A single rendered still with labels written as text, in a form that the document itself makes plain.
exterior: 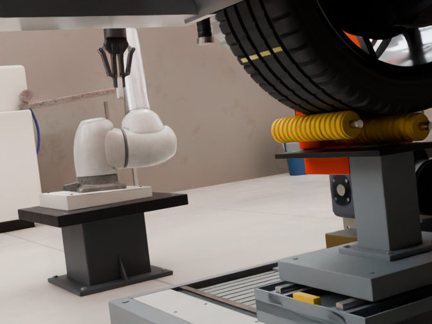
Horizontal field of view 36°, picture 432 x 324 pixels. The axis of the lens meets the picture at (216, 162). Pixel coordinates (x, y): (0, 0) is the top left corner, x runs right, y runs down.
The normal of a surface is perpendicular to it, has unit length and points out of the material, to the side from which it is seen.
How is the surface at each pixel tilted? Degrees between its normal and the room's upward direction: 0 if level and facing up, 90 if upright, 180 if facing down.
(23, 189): 90
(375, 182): 90
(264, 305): 90
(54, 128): 90
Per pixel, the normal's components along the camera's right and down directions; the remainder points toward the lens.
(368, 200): -0.86, 0.12
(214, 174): 0.52, -0.01
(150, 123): 0.43, -0.40
